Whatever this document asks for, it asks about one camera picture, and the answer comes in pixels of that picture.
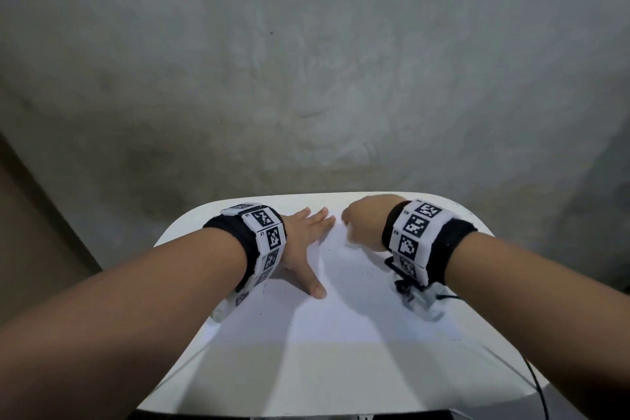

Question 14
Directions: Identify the person's right forearm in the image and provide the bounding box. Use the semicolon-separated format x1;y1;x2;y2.
444;231;630;420

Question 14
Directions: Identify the person's left hand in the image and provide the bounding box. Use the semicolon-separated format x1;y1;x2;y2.
279;206;337;301

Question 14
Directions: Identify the person's right hand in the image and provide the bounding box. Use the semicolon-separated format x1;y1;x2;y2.
340;194;410;254

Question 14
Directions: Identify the white paper sheet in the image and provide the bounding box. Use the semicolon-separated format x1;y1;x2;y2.
210;217;465;345

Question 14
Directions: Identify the person's left forearm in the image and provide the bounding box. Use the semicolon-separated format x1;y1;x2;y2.
0;227;248;420

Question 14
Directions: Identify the black cable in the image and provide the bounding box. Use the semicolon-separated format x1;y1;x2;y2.
436;293;551;420

